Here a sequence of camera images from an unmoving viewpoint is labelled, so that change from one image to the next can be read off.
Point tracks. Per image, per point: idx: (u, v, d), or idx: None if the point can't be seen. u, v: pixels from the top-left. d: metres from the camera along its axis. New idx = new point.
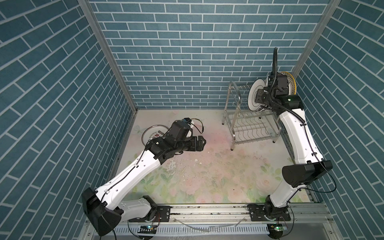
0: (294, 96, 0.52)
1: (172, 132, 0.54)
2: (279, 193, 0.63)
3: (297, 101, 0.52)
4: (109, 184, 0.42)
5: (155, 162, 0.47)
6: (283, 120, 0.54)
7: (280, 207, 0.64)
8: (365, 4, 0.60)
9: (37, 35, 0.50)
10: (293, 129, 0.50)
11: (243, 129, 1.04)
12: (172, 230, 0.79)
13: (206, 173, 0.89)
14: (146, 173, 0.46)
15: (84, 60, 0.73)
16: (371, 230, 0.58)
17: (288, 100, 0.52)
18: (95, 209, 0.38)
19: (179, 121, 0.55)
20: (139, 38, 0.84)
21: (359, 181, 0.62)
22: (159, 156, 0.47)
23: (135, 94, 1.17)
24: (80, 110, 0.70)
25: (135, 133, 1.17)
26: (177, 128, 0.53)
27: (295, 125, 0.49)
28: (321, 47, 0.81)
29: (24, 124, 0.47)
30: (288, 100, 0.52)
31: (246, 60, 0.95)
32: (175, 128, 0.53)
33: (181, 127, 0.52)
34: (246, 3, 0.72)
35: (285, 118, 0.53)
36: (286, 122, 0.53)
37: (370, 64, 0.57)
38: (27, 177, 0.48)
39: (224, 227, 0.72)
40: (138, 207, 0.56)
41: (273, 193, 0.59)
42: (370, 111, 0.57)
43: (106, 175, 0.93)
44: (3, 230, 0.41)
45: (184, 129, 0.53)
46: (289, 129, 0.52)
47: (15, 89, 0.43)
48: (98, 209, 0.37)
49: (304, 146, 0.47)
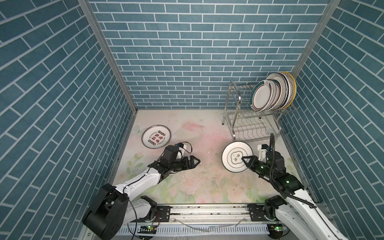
0: (291, 176, 0.60)
1: (165, 155, 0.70)
2: (291, 227, 0.59)
3: (295, 182, 0.56)
4: (125, 183, 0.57)
5: (157, 175, 0.58)
6: (293, 203, 0.54)
7: (281, 216, 0.63)
8: (364, 4, 0.61)
9: (37, 35, 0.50)
10: (305, 213, 0.50)
11: (243, 129, 1.04)
12: (172, 230, 0.79)
13: (206, 174, 0.89)
14: (147, 187, 0.55)
15: (84, 60, 0.72)
16: (370, 230, 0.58)
17: (287, 181, 0.57)
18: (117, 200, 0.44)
19: (170, 145, 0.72)
20: (139, 38, 0.84)
21: (359, 181, 0.62)
22: (161, 174, 0.60)
23: (135, 94, 1.17)
24: (80, 110, 0.70)
25: (135, 133, 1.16)
26: (168, 151, 0.67)
27: (305, 208, 0.50)
28: (321, 47, 0.81)
29: (24, 125, 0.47)
30: (286, 181, 0.57)
31: (246, 60, 0.95)
32: (168, 151, 0.67)
33: (171, 150, 0.66)
34: (246, 3, 0.72)
35: (293, 202, 0.54)
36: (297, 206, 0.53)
37: (370, 64, 0.57)
38: (27, 177, 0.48)
39: (224, 227, 0.72)
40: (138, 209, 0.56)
41: (279, 210, 0.64)
42: (370, 111, 0.57)
43: (106, 175, 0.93)
44: (3, 230, 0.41)
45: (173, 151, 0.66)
46: (302, 213, 0.52)
47: (15, 89, 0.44)
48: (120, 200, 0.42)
49: (326, 233, 0.45)
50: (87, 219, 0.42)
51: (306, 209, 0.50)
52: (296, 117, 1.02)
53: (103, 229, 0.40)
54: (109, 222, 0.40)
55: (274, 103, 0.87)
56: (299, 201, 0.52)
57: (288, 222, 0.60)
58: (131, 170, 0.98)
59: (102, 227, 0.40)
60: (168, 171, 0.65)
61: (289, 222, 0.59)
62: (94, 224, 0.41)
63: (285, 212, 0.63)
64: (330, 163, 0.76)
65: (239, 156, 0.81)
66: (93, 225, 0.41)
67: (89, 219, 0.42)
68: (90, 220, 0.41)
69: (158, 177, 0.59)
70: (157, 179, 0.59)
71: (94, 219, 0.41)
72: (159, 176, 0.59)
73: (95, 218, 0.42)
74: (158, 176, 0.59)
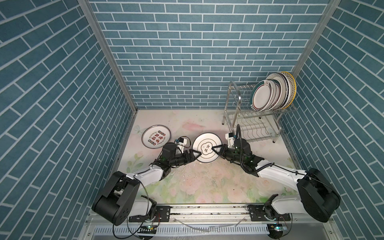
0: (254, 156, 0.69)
1: (163, 153, 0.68)
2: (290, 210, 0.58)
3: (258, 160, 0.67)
4: (133, 173, 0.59)
5: (161, 171, 0.62)
6: (261, 174, 0.62)
7: (280, 207, 0.62)
8: (365, 3, 0.61)
9: (37, 35, 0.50)
10: (271, 173, 0.58)
11: (243, 129, 1.04)
12: (172, 230, 0.79)
13: (206, 174, 0.89)
14: (152, 181, 0.57)
15: (84, 60, 0.72)
16: (370, 230, 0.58)
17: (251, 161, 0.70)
18: (127, 186, 0.48)
19: (167, 144, 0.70)
20: (139, 38, 0.84)
21: (359, 181, 0.62)
22: (163, 170, 0.63)
23: (134, 94, 1.17)
24: (80, 110, 0.70)
25: (135, 133, 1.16)
26: (166, 150, 0.67)
27: (270, 170, 0.58)
28: (321, 47, 0.81)
29: (24, 125, 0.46)
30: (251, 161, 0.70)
31: (246, 60, 0.95)
32: (166, 150, 0.68)
33: (169, 149, 0.67)
34: (246, 3, 0.72)
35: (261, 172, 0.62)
36: (265, 173, 0.60)
37: (370, 65, 0.57)
38: (27, 177, 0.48)
39: (224, 227, 0.72)
40: (141, 202, 0.56)
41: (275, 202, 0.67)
42: (370, 111, 0.57)
43: (106, 175, 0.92)
44: (3, 230, 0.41)
45: (171, 150, 0.67)
46: (268, 174, 0.59)
47: (15, 89, 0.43)
48: (130, 187, 0.45)
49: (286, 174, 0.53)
50: (98, 205, 0.43)
51: (268, 169, 0.59)
52: (296, 117, 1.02)
53: (114, 214, 0.41)
54: (121, 207, 0.42)
55: (274, 103, 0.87)
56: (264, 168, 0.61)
57: (287, 207, 0.59)
58: (131, 170, 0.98)
59: (113, 213, 0.42)
60: (169, 168, 0.68)
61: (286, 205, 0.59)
62: (105, 210, 0.42)
63: (276, 199, 0.68)
64: (330, 163, 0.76)
65: (207, 147, 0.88)
66: (104, 210, 0.42)
67: (99, 205, 0.43)
68: (101, 206, 0.43)
69: (160, 172, 0.61)
70: (160, 173, 0.62)
71: (105, 205, 0.43)
72: (161, 171, 0.62)
73: (105, 204, 0.43)
74: (161, 171, 0.62)
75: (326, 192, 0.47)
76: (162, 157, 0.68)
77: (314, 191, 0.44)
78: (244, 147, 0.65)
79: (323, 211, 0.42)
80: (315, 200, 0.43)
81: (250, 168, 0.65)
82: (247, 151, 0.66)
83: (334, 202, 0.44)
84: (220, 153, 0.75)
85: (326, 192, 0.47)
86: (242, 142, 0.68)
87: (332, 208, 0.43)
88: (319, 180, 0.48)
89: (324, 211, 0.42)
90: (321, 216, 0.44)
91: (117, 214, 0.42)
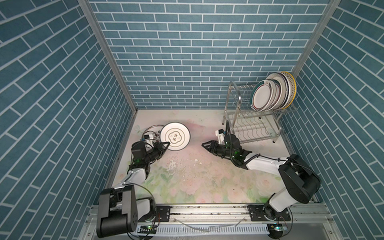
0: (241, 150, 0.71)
1: (135, 154, 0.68)
2: (285, 204, 0.58)
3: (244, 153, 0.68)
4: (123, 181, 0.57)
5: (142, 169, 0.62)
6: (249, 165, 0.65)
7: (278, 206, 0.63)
8: (364, 4, 0.61)
9: (37, 35, 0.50)
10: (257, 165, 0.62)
11: (243, 129, 1.04)
12: (172, 230, 0.79)
13: (206, 174, 0.89)
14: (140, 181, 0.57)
15: (84, 60, 0.73)
16: (371, 231, 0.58)
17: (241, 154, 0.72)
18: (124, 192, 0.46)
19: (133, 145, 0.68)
20: (139, 38, 0.84)
21: (359, 181, 0.62)
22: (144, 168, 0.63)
23: (135, 94, 1.17)
24: (79, 110, 0.69)
25: (135, 133, 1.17)
26: (137, 150, 0.65)
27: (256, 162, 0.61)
28: (321, 47, 0.81)
29: (24, 124, 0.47)
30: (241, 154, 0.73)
31: (246, 60, 0.95)
32: (136, 151, 0.65)
33: (139, 148, 0.66)
34: (246, 3, 0.72)
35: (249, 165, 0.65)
36: (251, 164, 0.64)
37: (370, 65, 0.57)
38: (27, 177, 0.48)
39: (224, 227, 0.72)
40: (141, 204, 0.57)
41: (274, 202, 0.64)
42: (370, 111, 0.57)
43: (106, 175, 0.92)
44: (3, 230, 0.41)
45: (141, 148, 0.66)
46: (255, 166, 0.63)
47: (15, 89, 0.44)
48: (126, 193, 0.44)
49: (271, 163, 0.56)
50: (104, 227, 0.40)
51: (254, 160, 0.63)
52: (296, 117, 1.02)
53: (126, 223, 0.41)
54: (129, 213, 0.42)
55: (274, 103, 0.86)
56: (252, 160, 0.63)
57: (281, 201, 0.60)
58: None
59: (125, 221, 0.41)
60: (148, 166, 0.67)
61: (277, 198, 0.63)
62: (114, 226, 0.40)
63: (272, 198, 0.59)
64: (330, 163, 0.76)
65: (175, 136, 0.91)
66: (113, 226, 0.40)
67: (105, 227, 0.40)
68: (108, 227, 0.40)
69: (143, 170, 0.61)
70: (144, 171, 0.62)
71: (112, 222, 0.41)
72: (144, 169, 0.62)
73: (110, 221, 0.41)
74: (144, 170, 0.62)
75: (306, 175, 0.50)
76: (137, 159, 0.68)
77: (295, 176, 0.47)
78: (234, 142, 0.68)
79: (305, 193, 0.45)
80: (297, 183, 0.46)
81: (239, 162, 0.69)
82: (236, 145, 0.68)
83: (314, 185, 0.47)
84: (212, 149, 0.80)
85: (307, 174, 0.50)
86: (232, 137, 0.71)
87: (312, 189, 0.46)
88: (300, 164, 0.49)
89: (305, 193, 0.45)
90: (303, 197, 0.46)
91: (129, 221, 0.42)
